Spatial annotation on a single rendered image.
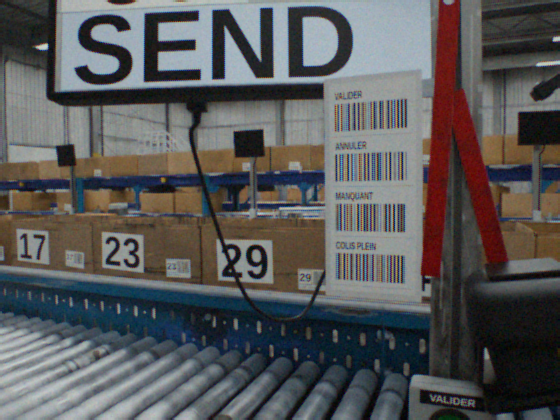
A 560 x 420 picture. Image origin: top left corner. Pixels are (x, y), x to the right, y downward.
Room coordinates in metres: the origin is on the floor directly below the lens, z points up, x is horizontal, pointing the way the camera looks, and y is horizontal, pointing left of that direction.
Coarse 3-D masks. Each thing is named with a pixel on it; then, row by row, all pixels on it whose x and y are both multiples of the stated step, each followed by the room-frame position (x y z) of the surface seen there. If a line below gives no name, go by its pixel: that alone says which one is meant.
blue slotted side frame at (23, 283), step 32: (0, 288) 1.44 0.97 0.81; (32, 288) 1.37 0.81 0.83; (64, 288) 1.27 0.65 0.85; (96, 288) 1.22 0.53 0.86; (128, 288) 1.17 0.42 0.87; (96, 320) 1.26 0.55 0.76; (128, 320) 1.21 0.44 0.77; (160, 320) 1.17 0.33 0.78; (224, 320) 1.09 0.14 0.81; (256, 320) 1.05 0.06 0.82; (320, 320) 0.99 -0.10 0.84; (352, 320) 0.93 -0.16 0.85; (384, 320) 0.90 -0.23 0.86; (416, 320) 0.87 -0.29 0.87; (224, 352) 1.09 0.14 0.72; (256, 352) 1.05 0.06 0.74; (288, 352) 1.02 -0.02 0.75; (352, 352) 0.96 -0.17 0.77; (416, 352) 0.90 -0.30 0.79
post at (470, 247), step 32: (480, 0) 0.34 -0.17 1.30; (480, 32) 0.34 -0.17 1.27; (480, 64) 0.34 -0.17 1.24; (480, 96) 0.34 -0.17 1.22; (480, 128) 0.34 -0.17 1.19; (448, 192) 0.35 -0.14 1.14; (448, 224) 0.35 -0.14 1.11; (448, 256) 0.35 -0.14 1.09; (480, 256) 0.34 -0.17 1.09; (448, 288) 0.35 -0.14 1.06; (448, 320) 0.35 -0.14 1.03; (448, 352) 0.35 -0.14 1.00
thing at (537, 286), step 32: (480, 288) 0.29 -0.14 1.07; (512, 288) 0.28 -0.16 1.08; (544, 288) 0.27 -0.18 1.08; (480, 320) 0.29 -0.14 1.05; (512, 320) 0.28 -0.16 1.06; (544, 320) 0.27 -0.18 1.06; (512, 352) 0.29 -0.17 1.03; (544, 352) 0.28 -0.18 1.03; (512, 384) 0.29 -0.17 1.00; (544, 384) 0.28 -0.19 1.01
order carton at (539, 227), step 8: (528, 224) 1.10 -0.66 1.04; (536, 224) 1.09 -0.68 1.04; (544, 224) 1.08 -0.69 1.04; (552, 224) 1.08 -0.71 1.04; (536, 232) 1.09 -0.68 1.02; (544, 232) 0.84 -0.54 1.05; (552, 232) 1.07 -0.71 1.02; (536, 240) 0.84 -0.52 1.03; (544, 240) 0.84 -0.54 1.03; (552, 240) 0.83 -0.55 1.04; (536, 248) 0.84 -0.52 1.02; (544, 248) 0.84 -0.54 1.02; (552, 248) 0.83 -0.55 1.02; (536, 256) 0.84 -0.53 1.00; (544, 256) 0.84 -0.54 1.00; (552, 256) 0.83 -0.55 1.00
